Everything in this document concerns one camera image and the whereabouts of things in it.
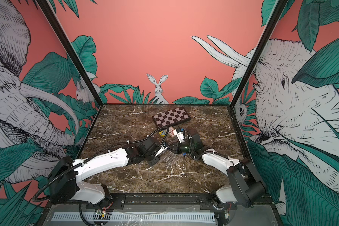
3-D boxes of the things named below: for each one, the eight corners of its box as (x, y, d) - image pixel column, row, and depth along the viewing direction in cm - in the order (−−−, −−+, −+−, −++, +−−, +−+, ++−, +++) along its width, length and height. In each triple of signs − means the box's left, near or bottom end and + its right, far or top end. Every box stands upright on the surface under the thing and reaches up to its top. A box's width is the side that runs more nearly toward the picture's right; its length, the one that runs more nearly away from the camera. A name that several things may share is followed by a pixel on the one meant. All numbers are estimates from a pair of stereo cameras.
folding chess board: (157, 130, 106) (157, 128, 104) (152, 117, 114) (151, 115, 112) (190, 119, 113) (190, 117, 111) (182, 108, 121) (183, 105, 119)
